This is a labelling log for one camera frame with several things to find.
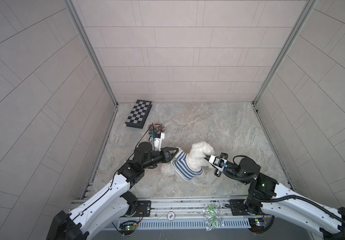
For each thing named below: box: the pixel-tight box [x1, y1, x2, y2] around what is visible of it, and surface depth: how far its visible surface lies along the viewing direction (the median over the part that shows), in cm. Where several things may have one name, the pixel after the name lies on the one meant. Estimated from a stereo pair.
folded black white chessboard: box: [125, 99, 153, 129], surface depth 107 cm
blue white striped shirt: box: [171, 148, 204, 181], surface depth 69 cm
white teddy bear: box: [160, 141, 216, 185], surface depth 68 cm
